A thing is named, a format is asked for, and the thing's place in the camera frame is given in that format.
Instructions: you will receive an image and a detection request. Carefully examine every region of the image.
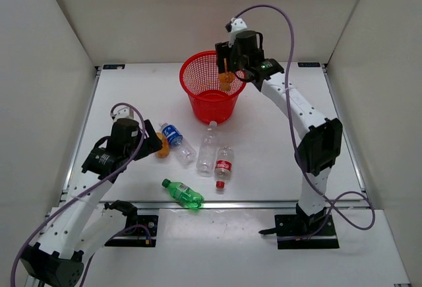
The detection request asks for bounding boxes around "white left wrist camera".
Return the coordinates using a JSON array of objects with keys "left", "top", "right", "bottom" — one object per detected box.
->
[{"left": 110, "top": 106, "right": 134, "bottom": 122}]

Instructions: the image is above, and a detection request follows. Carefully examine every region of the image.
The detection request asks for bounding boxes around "black label table corner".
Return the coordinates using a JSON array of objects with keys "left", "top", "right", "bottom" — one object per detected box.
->
[
  {"left": 297, "top": 62, "right": 320, "bottom": 68},
  {"left": 102, "top": 64, "right": 125, "bottom": 70}
]

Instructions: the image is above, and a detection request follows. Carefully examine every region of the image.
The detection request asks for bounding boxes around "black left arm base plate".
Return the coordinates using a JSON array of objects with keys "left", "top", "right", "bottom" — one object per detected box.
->
[{"left": 105, "top": 213, "right": 159, "bottom": 248}]

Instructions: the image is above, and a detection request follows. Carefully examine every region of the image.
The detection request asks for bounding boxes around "black label right table corner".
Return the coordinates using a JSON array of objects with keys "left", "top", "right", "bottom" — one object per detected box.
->
[{"left": 297, "top": 62, "right": 320, "bottom": 68}]

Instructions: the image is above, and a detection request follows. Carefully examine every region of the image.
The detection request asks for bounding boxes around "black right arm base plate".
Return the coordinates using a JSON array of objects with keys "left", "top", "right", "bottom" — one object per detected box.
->
[{"left": 259, "top": 214, "right": 340, "bottom": 250}]

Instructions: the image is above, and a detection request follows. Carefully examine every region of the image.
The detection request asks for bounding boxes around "black label left table corner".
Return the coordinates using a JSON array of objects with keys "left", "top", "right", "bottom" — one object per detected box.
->
[{"left": 102, "top": 64, "right": 125, "bottom": 70}]

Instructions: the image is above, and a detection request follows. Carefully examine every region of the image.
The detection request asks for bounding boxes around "green plastic bottle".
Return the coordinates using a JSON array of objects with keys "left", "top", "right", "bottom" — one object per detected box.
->
[{"left": 162, "top": 179, "right": 204, "bottom": 210}]

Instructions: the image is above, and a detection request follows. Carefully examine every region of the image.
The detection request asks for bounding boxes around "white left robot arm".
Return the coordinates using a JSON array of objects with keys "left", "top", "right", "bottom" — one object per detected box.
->
[{"left": 20, "top": 118, "right": 162, "bottom": 286}]

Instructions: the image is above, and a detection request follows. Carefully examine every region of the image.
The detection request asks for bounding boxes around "clear bottle blue label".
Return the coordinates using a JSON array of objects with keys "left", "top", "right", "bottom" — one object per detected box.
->
[{"left": 160, "top": 122, "right": 196, "bottom": 167}]

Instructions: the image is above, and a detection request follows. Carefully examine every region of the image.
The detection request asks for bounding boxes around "crushed orange plastic bottle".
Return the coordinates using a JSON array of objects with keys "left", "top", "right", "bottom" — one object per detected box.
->
[{"left": 218, "top": 59, "right": 235, "bottom": 92}]

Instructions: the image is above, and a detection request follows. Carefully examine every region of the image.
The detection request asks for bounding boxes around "clear unlabelled plastic bottle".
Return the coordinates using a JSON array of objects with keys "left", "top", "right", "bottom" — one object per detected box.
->
[{"left": 196, "top": 121, "right": 218, "bottom": 176}]

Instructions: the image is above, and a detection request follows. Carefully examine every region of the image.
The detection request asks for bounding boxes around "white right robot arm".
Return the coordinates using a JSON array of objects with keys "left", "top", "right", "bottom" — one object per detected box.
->
[{"left": 215, "top": 30, "right": 343, "bottom": 238}]

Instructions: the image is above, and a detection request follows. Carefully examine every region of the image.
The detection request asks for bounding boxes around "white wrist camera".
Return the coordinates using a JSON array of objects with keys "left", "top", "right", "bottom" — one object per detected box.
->
[
  {"left": 225, "top": 18, "right": 247, "bottom": 46},
  {"left": 110, "top": 106, "right": 134, "bottom": 122}
]

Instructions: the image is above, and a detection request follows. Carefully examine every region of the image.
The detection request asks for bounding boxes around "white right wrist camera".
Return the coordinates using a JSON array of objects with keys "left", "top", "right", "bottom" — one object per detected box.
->
[{"left": 225, "top": 18, "right": 247, "bottom": 46}]

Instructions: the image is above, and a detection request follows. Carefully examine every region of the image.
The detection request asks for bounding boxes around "clear bottle red label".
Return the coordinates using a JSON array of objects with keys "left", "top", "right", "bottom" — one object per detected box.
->
[{"left": 214, "top": 146, "right": 234, "bottom": 191}]

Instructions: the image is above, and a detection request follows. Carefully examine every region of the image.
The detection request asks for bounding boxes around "orange juice bottle yellow cap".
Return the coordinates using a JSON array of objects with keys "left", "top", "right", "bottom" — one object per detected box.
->
[{"left": 156, "top": 132, "right": 170, "bottom": 159}]

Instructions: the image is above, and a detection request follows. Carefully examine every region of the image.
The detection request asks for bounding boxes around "red mesh plastic bin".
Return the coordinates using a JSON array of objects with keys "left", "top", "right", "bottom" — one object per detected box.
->
[{"left": 179, "top": 51, "right": 246, "bottom": 124}]

